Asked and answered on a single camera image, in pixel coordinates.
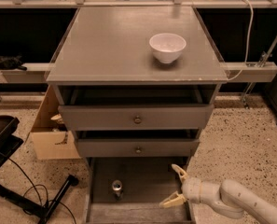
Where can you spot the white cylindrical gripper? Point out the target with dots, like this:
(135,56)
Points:
(191,189)

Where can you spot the silver redbull can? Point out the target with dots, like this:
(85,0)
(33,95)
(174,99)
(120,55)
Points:
(117,188)

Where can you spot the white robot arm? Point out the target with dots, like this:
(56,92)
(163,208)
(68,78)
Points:
(230,198)

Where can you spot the round middle drawer knob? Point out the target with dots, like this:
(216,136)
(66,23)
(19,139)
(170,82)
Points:
(138,150)

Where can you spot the round drawer knob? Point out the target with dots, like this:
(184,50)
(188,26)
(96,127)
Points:
(138,150)
(137,120)

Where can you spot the grey bottom drawer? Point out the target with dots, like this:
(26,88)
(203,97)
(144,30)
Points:
(146,182)

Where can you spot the grey drawer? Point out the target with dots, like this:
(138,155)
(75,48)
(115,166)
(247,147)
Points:
(114,108)
(154,143)
(146,182)

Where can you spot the round top drawer knob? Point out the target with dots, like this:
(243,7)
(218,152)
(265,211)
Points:
(137,120)

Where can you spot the grey wooden drawer cabinet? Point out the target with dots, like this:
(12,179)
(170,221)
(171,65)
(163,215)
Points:
(136,86)

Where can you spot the grey middle drawer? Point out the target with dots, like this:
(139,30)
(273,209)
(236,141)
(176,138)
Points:
(154,143)

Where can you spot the grey top drawer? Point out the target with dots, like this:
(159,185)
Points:
(114,108)

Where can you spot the open cardboard box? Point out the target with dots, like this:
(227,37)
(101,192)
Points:
(51,141)

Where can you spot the white ceramic bowl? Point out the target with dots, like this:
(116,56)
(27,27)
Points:
(166,47)

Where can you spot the black chair base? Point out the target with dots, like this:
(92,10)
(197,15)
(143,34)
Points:
(9,143)

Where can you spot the black bag on shelf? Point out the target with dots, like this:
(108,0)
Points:
(11,63)

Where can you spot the grey metal rail frame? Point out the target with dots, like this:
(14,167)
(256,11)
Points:
(20,73)

